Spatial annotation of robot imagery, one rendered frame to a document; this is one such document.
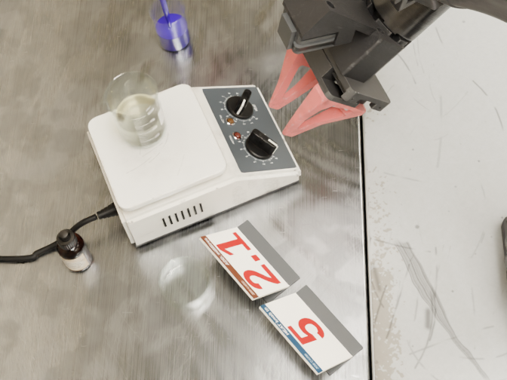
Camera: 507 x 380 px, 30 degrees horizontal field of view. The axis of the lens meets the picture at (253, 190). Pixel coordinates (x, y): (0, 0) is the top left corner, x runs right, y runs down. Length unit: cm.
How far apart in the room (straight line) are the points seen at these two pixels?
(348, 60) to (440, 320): 30
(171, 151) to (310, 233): 18
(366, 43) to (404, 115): 26
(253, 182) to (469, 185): 24
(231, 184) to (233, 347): 17
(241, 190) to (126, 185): 12
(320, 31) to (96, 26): 46
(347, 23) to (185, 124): 25
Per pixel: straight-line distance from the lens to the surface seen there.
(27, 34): 123
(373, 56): 86
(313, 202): 104
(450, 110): 111
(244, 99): 104
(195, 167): 98
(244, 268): 98
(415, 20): 86
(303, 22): 81
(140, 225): 99
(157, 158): 99
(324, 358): 95
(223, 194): 100
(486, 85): 113
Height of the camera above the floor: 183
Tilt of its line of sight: 62 degrees down
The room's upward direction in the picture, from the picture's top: 9 degrees counter-clockwise
